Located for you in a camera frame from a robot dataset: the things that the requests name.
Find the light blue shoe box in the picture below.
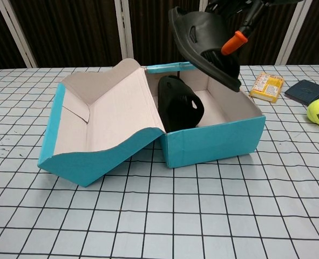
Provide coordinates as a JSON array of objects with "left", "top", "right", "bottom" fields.
[{"left": 37, "top": 58, "right": 267, "bottom": 188}]

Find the white grid tablecloth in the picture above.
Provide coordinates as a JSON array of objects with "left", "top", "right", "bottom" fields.
[{"left": 0, "top": 64, "right": 319, "bottom": 259}]

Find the dark blue wallet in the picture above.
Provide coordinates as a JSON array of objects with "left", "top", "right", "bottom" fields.
[{"left": 284, "top": 79, "right": 319, "bottom": 106}]

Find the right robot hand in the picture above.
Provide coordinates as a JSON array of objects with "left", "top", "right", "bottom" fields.
[{"left": 205, "top": 0, "right": 307, "bottom": 57}]

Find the yellow retail blister package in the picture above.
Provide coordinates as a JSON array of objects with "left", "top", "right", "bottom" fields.
[{"left": 249, "top": 72, "right": 284, "bottom": 104}]

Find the black slipper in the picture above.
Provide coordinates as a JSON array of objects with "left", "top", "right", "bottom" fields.
[
  {"left": 158, "top": 75, "right": 205, "bottom": 133},
  {"left": 168, "top": 6, "right": 242, "bottom": 92}
]

